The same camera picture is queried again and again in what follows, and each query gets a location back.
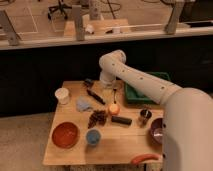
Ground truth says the light blue towel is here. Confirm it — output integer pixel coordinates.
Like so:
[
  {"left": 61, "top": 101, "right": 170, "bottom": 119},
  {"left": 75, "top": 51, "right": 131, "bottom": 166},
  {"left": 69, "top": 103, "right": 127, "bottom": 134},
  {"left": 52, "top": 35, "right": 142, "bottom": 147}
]
[{"left": 76, "top": 97, "right": 92, "bottom": 112}]

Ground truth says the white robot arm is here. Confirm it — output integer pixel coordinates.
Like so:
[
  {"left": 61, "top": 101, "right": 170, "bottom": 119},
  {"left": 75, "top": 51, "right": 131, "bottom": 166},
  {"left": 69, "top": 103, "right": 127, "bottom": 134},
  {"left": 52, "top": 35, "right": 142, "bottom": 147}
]
[{"left": 99, "top": 50, "right": 213, "bottom": 171}]

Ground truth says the green plastic tray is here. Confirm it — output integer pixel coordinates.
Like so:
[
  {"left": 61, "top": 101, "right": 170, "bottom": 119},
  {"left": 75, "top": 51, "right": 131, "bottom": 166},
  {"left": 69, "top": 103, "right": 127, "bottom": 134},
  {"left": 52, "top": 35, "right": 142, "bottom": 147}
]
[{"left": 124, "top": 72, "right": 170, "bottom": 104}]

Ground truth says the metal spoon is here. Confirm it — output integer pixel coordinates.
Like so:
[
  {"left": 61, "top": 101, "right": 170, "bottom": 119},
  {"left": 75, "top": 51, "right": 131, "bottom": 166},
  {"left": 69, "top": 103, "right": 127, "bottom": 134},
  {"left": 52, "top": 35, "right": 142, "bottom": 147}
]
[{"left": 113, "top": 88, "right": 117, "bottom": 104}]

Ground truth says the orange peach fruit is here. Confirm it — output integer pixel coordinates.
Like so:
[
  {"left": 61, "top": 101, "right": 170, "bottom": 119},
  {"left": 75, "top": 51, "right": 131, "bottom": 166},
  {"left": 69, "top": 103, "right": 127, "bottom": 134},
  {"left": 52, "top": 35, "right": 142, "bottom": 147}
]
[{"left": 108, "top": 104, "right": 120, "bottom": 115}]

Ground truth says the bunch of dark grapes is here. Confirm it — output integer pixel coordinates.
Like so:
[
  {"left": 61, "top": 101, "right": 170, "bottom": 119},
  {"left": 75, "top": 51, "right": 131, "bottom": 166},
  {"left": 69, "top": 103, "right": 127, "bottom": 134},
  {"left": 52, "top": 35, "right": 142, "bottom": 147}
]
[{"left": 88, "top": 110, "right": 107, "bottom": 128}]

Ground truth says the black rectangular block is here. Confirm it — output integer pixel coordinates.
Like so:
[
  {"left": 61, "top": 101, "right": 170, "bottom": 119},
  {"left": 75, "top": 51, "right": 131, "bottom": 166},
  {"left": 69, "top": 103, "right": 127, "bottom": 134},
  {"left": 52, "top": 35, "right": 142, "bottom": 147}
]
[{"left": 111, "top": 116, "right": 132, "bottom": 125}]

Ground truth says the white cup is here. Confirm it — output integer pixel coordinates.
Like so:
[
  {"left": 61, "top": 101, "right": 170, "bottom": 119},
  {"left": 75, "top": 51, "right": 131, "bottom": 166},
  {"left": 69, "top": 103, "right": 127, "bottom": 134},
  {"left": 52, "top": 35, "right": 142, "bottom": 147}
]
[{"left": 55, "top": 88, "right": 70, "bottom": 105}]

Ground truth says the metal cup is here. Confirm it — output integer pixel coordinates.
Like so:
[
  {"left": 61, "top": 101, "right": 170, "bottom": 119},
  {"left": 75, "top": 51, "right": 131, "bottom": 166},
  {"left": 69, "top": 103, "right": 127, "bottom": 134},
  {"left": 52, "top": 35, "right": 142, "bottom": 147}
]
[{"left": 140, "top": 109, "right": 152, "bottom": 124}]

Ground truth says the blue cup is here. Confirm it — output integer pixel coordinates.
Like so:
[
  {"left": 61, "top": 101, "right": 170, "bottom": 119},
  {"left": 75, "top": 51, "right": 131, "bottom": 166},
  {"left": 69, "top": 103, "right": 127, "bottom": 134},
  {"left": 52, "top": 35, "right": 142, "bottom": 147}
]
[{"left": 86, "top": 129, "right": 101, "bottom": 146}]

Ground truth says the purple bowl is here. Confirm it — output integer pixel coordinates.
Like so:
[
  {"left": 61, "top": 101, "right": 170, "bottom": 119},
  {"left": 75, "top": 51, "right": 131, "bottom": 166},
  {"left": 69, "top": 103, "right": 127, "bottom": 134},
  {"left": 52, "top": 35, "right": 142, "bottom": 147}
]
[{"left": 150, "top": 118, "right": 163, "bottom": 144}]

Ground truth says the red bowl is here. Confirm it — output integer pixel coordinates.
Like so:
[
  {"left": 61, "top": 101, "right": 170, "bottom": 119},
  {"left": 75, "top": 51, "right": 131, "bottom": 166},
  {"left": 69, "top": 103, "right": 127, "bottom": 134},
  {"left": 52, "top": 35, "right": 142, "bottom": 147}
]
[{"left": 52, "top": 122, "right": 79, "bottom": 149}]

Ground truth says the black office chair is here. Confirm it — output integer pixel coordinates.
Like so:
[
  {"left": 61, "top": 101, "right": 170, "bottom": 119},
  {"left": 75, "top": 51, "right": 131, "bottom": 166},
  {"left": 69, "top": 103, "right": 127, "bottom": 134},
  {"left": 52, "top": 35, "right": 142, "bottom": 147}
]
[{"left": 47, "top": 0, "right": 71, "bottom": 20}]

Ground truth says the black handled brush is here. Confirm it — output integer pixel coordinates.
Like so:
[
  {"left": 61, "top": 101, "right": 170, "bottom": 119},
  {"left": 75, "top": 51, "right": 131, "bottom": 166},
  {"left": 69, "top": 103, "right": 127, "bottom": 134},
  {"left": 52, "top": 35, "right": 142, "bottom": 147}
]
[{"left": 84, "top": 79, "right": 105, "bottom": 105}]

